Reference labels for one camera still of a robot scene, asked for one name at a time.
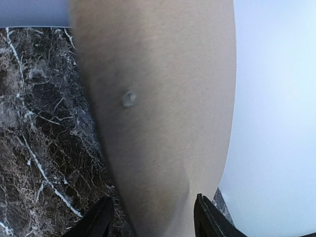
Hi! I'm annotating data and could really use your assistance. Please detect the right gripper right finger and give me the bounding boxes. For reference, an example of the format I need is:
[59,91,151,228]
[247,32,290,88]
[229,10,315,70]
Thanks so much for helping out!
[194,194,246,237]

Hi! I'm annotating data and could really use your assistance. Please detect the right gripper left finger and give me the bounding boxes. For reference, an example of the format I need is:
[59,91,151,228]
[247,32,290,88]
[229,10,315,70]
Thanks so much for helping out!
[62,196,114,237]

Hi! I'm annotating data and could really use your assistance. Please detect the brown cardboard backing board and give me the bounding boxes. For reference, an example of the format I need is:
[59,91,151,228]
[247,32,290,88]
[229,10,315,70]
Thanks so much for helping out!
[69,0,236,237]

